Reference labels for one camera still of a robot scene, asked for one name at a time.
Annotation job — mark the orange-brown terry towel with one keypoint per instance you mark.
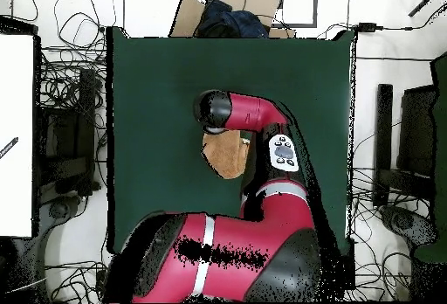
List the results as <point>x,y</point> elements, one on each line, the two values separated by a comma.
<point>225,157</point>

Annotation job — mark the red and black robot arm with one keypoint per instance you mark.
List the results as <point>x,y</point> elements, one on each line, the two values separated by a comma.
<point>251,111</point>

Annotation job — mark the black flat panel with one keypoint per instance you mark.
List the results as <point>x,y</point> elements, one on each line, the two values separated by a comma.
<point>417,129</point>

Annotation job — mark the white flat panel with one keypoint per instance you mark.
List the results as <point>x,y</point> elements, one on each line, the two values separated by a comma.
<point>17,108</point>

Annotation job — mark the dark green table cloth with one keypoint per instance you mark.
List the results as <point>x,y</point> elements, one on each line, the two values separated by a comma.
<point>157,91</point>

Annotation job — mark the dark blue garment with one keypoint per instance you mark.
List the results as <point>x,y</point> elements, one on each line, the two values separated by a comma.
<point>234,21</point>

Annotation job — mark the brown cardboard box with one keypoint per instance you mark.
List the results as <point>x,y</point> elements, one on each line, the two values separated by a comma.
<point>188,17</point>

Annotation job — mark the black equipment stand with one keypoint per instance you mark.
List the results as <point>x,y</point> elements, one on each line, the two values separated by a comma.
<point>70,136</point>

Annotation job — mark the grey round base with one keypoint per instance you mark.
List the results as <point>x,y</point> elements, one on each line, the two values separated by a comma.
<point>401,220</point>
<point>59,209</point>

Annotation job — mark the black power adapter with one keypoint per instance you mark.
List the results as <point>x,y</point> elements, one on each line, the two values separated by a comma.
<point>366,27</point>

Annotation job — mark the black tripod leg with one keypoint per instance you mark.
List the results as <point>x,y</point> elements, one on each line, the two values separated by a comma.
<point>424,1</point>

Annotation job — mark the black rectangular frame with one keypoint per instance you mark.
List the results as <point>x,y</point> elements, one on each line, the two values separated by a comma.
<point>293,25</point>

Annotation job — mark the black upright post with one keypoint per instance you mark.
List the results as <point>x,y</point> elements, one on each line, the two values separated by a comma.
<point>384,125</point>

